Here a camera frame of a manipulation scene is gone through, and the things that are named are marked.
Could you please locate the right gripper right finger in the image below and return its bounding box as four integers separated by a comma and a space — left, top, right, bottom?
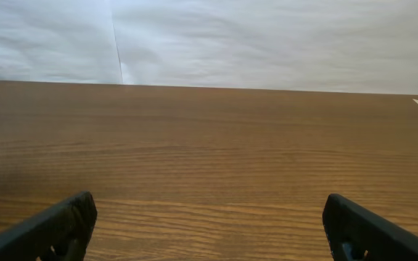
321, 193, 418, 261

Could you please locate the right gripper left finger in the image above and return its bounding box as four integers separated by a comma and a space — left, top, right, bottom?
0, 191, 98, 261

